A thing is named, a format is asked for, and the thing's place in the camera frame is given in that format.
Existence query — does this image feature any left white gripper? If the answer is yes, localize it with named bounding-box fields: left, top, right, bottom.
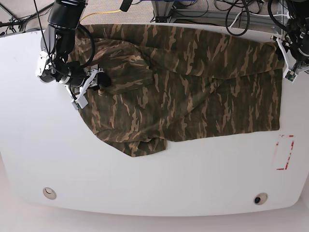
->
left=271, top=35, right=309, bottom=74

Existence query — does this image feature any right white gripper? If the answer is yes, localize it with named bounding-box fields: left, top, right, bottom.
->
left=67, top=68, right=112, bottom=102

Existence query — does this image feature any camouflage T-shirt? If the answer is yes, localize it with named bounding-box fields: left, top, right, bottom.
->
left=70, top=24, right=284, bottom=157

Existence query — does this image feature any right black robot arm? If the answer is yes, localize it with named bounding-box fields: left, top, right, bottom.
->
left=36, top=0, right=112, bottom=102

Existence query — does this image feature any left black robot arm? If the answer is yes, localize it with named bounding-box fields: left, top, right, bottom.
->
left=267, top=0, right=309, bottom=81

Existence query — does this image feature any red tape rectangle marking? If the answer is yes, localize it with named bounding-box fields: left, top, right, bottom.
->
left=273, top=135, right=295, bottom=170

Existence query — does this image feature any black tripod stand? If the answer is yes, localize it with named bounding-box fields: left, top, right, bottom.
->
left=0, top=3, right=53, bottom=37

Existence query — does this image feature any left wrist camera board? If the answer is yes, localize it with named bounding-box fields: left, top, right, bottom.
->
left=283, top=68, right=298, bottom=83

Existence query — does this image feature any yellow cable on floor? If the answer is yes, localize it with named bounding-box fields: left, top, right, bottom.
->
left=81, top=9, right=121, bottom=21

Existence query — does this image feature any aluminium frame stand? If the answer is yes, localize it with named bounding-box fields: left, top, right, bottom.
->
left=151, top=0, right=226, bottom=26

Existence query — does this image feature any left table cable grommet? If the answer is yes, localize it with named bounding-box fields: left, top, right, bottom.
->
left=43, top=188, right=56, bottom=200

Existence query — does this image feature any table cable grommet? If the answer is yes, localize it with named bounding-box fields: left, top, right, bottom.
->
left=253, top=193, right=268, bottom=205
left=43, top=188, right=56, bottom=200

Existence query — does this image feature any right table cable grommet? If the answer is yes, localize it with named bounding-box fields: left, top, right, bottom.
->
left=253, top=193, right=268, bottom=205

